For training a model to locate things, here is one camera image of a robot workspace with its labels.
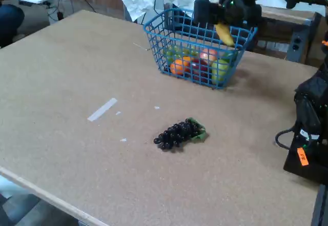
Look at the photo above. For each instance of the long white tape strip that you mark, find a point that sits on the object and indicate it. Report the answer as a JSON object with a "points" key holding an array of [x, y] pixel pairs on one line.
{"points": [[102, 109]]}

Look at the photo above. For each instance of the red toy pomegranate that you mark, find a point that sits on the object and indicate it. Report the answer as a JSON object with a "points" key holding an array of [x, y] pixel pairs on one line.
{"points": [[200, 69]]}

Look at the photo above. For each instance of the thin white tape strip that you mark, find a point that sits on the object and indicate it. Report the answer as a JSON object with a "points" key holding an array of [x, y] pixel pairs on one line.
{"points": [[141, 46]]}

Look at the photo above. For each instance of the dark green toy vegetable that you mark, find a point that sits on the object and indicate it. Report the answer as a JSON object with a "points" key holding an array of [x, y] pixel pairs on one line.
{"points": [[229, 57]]}

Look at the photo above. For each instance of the toy orange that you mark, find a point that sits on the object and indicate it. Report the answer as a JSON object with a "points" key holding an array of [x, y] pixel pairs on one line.
{"points": [[179, 67]]}

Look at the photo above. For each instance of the light green toy pear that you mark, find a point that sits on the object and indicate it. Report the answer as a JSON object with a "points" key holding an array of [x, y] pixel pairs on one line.
{"points": [[220, 71]]}

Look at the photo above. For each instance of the person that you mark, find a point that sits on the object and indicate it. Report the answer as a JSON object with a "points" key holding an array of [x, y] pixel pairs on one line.
{"points": [[10, 21]]}

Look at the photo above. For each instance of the grey post with outlets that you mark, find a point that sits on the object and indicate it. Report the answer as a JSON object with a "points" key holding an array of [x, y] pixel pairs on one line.
{"points": [[301, 44]]}

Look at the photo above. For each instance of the dark grey frame post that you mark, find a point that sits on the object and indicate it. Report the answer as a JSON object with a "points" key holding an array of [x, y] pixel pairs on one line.
{"points": [[321, 208]]}

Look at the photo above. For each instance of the small black camera box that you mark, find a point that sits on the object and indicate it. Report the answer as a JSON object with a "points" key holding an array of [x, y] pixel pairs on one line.
{"points": [[205, 10]]}

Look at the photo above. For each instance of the small orange object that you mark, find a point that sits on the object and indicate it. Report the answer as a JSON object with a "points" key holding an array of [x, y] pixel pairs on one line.
{"points": [[325, 42]]}

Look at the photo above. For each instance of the yellow toy banana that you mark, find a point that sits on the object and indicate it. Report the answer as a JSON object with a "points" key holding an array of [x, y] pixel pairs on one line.
{"points": [[226, 36]]}

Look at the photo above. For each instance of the black toy grapes bunch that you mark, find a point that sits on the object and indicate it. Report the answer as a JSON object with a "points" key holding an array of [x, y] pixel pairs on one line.
{"points": [[176, 135]]}

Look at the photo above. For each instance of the pink toy peach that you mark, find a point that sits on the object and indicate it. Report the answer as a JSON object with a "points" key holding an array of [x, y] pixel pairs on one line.
{"points": [[208, 54]]}

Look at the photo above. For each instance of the round green toy fruit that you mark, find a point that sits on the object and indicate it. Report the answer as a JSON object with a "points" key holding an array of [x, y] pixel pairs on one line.
{"points": [[174, 54]]}

